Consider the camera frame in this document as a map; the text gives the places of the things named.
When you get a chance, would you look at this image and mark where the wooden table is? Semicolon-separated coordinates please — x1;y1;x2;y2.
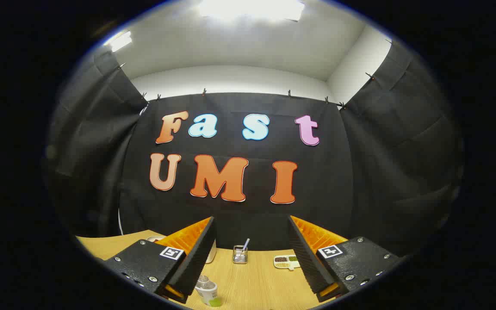
76;230;347;310

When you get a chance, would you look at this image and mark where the large ceiling light panel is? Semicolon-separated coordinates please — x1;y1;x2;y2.
196;0;305;22

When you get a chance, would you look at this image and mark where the black backdrop cloth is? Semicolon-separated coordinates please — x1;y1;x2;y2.
43;41;464;259

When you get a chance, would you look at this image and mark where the divided dish of beans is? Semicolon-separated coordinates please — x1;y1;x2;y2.
273;255;301;270

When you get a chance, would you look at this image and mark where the clear juice bottle green label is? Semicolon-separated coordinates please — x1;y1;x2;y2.
195;276;223;307

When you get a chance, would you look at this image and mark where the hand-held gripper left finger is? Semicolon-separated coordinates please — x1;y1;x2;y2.
102;217;217;304

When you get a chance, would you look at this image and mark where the clear glass straw holder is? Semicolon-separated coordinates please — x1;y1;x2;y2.
232;238;251;264

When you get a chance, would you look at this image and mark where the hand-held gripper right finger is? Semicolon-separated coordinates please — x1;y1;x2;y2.
287;215;403;303

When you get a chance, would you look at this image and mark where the small ceiling light panel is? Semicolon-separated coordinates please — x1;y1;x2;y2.
104;31;132;52

